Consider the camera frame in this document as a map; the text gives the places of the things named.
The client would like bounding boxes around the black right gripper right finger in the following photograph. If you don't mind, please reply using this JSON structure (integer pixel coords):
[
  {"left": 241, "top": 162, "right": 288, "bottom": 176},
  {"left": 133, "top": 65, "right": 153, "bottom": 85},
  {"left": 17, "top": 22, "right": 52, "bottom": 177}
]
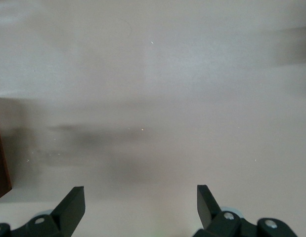
[{"left": 193, "top": 184, "right": 299, "bottom": 237}]

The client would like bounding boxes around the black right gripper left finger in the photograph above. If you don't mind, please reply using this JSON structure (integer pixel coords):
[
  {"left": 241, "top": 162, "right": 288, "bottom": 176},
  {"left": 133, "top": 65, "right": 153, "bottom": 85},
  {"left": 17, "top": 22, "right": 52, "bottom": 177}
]
[{"left": 0, "top": 186, "right": 86, "bottom": 237}]

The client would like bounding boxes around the dark red wooden cabinet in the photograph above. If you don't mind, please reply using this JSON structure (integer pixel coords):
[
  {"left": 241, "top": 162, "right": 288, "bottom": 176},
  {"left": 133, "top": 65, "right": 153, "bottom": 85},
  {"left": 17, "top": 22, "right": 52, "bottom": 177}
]
[{"left": 0, "top": 111, "right": 13, "bottom": 202}]

